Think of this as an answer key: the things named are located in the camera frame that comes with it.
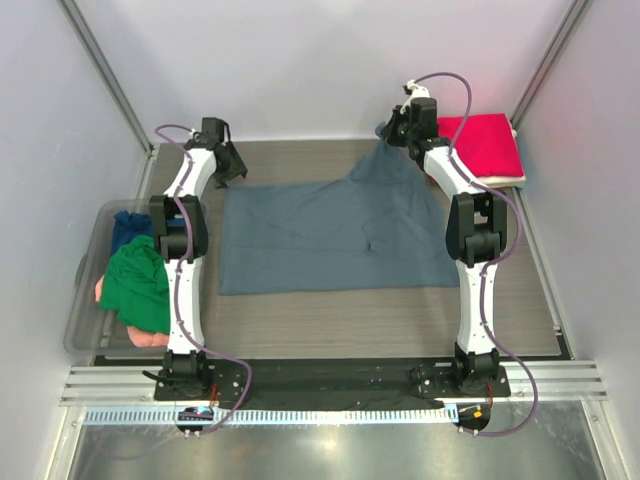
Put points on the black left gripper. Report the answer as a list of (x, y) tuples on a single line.
[(236, 169)]

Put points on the left aluminium corner post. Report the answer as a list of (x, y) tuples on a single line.
[(90, 44)]

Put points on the navy blue t shirt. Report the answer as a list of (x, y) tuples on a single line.
[(128, 226)]

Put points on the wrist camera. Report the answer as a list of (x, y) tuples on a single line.
[(420, 111), (214, 131)]

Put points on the white slotted cable duct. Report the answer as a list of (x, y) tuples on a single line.
[(198, 416)]

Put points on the grey blue t shirt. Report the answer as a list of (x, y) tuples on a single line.
[(377, 227)]

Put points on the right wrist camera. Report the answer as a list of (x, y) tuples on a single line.
[(420, 111)]

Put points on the clear plastic storage bin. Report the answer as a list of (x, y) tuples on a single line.
[(91, 330)]

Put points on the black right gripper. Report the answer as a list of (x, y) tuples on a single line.
[(398, 113)]

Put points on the pink t shirt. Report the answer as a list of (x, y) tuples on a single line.
[(140, 338)]

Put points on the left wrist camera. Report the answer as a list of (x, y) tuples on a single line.
[(214, 131)]

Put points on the green t shirt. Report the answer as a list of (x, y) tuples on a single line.
[(135, 286)]

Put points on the folded cream t shirt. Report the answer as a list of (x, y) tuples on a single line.
[(504, 166)]

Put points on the aluminium corner post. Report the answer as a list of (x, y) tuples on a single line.
[(569, 24), (90, 44)]

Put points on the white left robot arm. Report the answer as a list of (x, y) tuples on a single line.
[(181, 239)]

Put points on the right aluminium corner post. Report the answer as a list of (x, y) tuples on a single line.
[(569, 24)]

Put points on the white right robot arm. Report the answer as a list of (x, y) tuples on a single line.
[(475, 238)]

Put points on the folded red t shirt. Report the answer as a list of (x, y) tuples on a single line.
[(481, 135)]

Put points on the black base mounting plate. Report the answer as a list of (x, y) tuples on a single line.
[(331, 384)]

